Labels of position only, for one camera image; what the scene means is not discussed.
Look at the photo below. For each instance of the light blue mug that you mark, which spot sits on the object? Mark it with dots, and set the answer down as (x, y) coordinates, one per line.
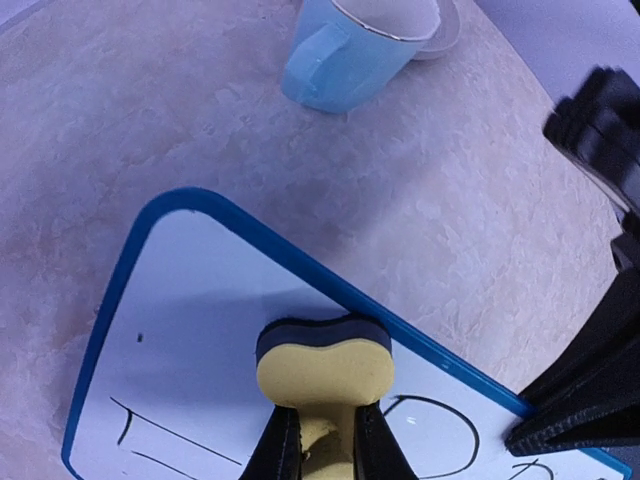
(344, 52)

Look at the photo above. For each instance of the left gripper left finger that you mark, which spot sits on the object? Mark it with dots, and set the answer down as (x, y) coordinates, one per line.
(278, 453)

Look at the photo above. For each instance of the yellow whiteboard eraser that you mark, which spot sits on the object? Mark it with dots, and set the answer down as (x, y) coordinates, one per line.
(325, 370)

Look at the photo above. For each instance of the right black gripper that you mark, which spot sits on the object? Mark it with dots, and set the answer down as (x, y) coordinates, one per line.
(597, 130)

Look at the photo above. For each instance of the blue-framed whiteboard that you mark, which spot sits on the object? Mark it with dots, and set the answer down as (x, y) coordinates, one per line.
(168, 390)

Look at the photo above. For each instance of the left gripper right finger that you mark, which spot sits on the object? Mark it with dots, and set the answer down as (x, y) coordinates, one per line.
(377, 455)

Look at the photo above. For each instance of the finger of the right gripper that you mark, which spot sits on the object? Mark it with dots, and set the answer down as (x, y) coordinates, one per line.
(589, 397)

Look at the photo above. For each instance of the blue striped plate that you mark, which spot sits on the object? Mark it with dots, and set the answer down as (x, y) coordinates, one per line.
(445, 37)

